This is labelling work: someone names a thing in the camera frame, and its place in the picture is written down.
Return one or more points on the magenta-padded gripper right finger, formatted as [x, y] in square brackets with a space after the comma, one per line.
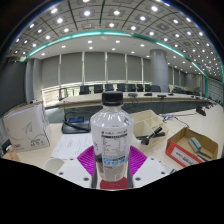
[150, 170]

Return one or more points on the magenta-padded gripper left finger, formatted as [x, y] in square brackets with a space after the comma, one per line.
[71, 171]

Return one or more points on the clear plastic water bottle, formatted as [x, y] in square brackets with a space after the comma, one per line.
[111, 140]

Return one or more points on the small white labelled box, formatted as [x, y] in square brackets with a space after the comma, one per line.
[168, 167]

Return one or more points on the white printed paper sheet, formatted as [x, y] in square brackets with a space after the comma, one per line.
[70, 145]

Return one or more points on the red and brown cardboard box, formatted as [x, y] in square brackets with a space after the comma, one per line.
[180, 155]

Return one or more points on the black marker pen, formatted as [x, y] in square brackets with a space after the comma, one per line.
[151, 135]

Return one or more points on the flat round red coaster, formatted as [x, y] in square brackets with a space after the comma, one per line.
[113, 186]

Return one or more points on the black conference microphone console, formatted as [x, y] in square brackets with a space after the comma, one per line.
[75, 126]

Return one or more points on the beige desk organizer box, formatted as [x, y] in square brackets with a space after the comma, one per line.
[143, 121]

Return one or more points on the dark pen in cardboard box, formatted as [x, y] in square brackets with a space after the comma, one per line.
[204, 155]

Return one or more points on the flat brown cardboard sheet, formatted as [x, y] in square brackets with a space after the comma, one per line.
[11, 156]

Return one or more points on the white copy paper carton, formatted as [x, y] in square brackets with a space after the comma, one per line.
[26, 128]

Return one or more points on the long curved conference desk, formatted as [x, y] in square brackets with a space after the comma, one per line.
[100, 98]

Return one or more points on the small black desk microphone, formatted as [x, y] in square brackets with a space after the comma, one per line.
[201, 110]

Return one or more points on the row of black office chairs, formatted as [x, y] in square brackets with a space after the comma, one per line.
[116, 87]

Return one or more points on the group of ceiling lights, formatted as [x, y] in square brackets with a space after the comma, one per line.
[86, 13]

